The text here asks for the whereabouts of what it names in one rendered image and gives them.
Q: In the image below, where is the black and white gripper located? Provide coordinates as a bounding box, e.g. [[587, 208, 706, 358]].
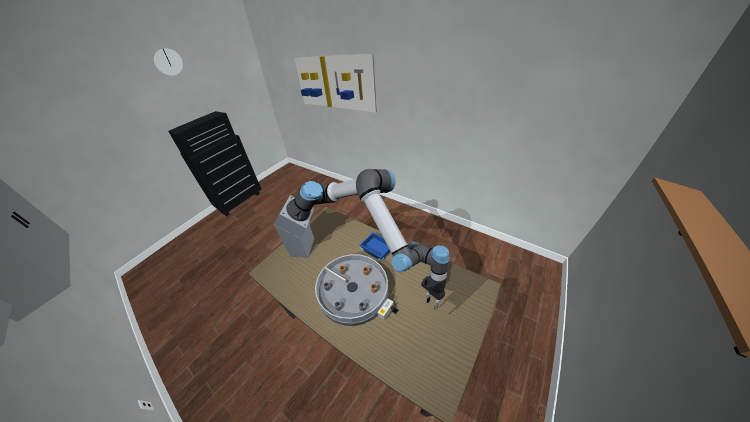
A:
[[421, 271, 447, 310]]

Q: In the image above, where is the blue crate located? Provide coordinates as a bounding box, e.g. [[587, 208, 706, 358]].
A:
[[360, 232, 390, 262]]

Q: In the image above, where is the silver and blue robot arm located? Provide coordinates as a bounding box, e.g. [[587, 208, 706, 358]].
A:
[[287, 169, 449, 275]]

